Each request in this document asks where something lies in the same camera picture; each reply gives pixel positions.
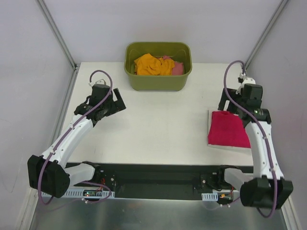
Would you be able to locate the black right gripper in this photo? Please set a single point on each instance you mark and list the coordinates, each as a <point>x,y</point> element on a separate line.
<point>228,100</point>

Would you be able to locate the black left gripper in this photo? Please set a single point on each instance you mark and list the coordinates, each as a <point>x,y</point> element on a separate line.
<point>115,102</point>

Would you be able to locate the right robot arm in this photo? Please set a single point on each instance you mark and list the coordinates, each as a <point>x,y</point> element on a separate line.
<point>268,188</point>

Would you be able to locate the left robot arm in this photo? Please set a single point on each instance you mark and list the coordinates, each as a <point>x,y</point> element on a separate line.
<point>62,153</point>

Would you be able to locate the folded white t-shirt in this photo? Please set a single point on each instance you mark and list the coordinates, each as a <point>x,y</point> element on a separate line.
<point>216,146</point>

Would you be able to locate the yellow t-shirt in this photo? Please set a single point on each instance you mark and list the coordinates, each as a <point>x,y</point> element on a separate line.
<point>149,65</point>

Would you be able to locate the salmon pink t-shirt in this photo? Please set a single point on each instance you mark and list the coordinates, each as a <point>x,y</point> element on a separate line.
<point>177,67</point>

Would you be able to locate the green plastic bin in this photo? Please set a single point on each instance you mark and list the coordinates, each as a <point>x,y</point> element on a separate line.
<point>178,51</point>

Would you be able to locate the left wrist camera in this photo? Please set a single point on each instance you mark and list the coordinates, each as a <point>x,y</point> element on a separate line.
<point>101,81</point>

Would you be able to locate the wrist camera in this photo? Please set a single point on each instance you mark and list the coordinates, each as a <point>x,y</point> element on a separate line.
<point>243,79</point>
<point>101,81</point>

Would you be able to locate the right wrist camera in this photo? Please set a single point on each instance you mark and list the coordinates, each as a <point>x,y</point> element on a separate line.
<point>243,79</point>

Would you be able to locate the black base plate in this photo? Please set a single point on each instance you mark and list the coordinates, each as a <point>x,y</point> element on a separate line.
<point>171,182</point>

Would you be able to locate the aluminium frame rail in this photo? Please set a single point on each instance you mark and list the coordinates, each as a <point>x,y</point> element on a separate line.
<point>55,180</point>

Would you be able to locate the right aluminium frame post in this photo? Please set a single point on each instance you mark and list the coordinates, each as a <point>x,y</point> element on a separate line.
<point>266,31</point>

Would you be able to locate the aluminium frame post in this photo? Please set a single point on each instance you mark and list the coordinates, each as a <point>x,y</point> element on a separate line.
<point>56,32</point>
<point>266,31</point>

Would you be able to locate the left aluminium frame post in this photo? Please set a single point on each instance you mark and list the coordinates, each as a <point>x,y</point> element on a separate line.
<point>56,32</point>

